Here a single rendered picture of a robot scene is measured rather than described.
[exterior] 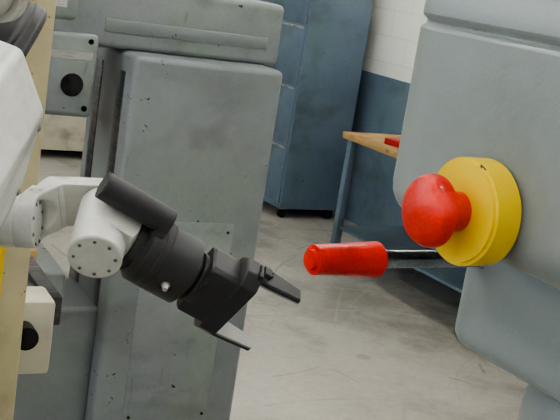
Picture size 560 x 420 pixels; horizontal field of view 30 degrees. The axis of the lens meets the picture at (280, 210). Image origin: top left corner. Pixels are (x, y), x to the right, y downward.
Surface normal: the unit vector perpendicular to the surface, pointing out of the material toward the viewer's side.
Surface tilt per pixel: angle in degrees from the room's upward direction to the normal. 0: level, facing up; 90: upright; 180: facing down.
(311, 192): 90
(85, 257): 114
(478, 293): 90
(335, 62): 90
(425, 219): 91
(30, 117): 61
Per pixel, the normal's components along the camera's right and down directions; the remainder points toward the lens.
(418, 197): -0.84, -0.10
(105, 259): -0.02, 0.61
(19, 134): 0.92, -0.31
